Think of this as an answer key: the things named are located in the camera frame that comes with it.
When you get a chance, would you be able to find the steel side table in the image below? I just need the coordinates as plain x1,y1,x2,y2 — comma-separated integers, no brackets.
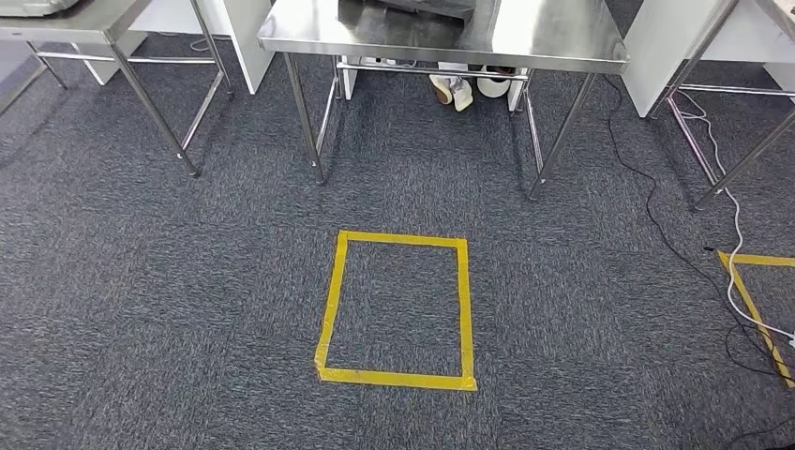
645,0,795,213
0,0,236,179

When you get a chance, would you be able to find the person's shoe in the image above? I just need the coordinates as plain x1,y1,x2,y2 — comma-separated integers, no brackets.
428,74,456,106
451,77,475,113

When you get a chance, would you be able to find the black floor cable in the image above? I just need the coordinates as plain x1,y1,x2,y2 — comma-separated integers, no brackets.
601,74,795,382

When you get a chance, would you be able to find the steel workbench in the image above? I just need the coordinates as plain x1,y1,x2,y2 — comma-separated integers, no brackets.
257,0,630,202

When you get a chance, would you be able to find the white floor cable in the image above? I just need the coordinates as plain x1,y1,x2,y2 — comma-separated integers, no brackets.
675,89,795,341
188,35,233,54

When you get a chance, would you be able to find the yellow floor tape square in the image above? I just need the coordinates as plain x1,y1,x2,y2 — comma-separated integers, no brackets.
717,249,795,390
313,230,479,393

